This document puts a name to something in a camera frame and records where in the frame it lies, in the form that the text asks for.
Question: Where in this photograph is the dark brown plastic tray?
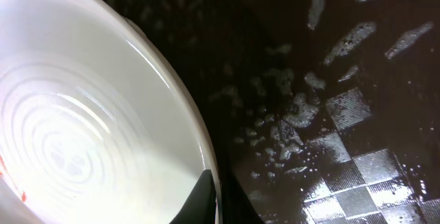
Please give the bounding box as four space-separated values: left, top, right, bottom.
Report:
104 0 439 223

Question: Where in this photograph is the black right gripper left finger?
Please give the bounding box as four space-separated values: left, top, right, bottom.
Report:
170 170 217 224

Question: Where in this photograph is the white plate at tray corner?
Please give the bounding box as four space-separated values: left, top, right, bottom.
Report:
1 0 221 223

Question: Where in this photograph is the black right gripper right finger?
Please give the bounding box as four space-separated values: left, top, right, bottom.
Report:
221 174 264 224

